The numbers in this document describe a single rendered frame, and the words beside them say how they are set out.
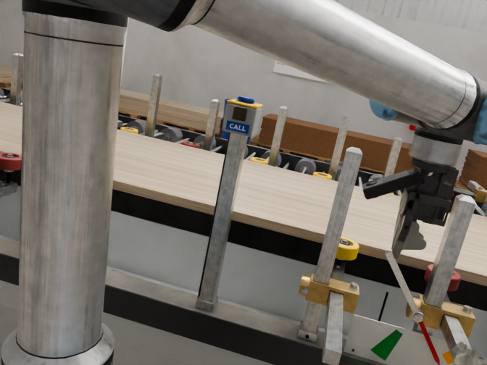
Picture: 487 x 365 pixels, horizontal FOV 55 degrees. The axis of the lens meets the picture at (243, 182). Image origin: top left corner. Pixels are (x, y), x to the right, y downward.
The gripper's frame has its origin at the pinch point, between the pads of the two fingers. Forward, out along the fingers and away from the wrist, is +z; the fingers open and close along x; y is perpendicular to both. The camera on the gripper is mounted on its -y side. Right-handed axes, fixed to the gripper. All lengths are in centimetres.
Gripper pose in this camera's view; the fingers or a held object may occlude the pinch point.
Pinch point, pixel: (393, 251)
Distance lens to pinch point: 103.3
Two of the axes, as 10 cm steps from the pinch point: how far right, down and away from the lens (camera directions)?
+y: 9.6, 2.3, -1.7
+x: 2.2, -2.1, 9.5
